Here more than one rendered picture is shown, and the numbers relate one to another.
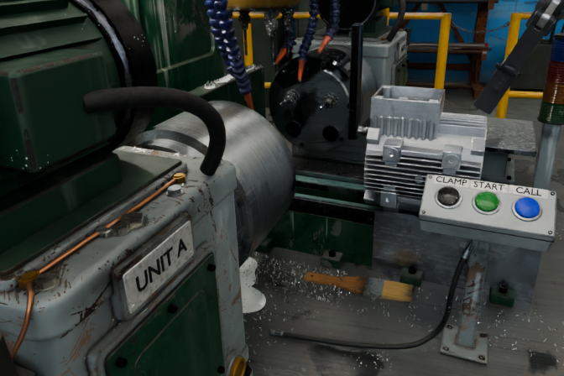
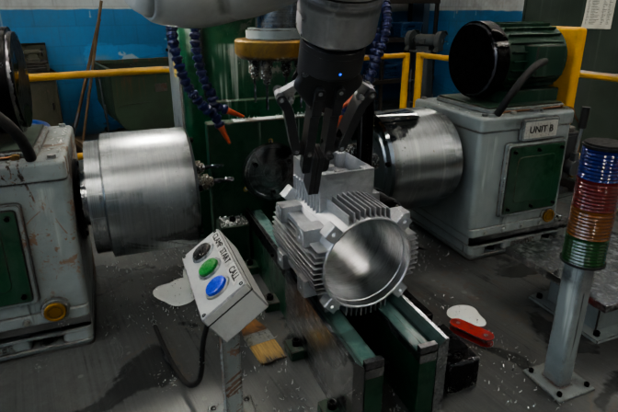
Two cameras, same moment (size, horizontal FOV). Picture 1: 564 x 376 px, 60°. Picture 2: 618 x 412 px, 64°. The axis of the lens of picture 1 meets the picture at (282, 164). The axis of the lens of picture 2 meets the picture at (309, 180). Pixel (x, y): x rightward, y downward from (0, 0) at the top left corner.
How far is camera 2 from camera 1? 0.83 m
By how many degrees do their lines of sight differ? 42
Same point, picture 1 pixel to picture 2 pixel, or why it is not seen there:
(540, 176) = (557, 333)
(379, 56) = (474, 130)
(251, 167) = (127, 177)
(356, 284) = (251, 327)
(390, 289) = (265, 347)
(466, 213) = (195, 270)
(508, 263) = (337, 378)
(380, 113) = (296, 173)
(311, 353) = (148, 349)
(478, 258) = not seen: hidden behind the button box
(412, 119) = not seen: hidden behind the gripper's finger
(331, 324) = (190, 341)
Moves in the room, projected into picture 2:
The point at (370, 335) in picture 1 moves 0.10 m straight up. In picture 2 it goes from (196, 364) to (191, 316)
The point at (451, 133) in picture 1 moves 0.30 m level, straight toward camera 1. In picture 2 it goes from (332, 212) to (137, 248)
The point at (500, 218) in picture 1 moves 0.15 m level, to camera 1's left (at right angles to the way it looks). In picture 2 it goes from (200, 286) to (144, 248)
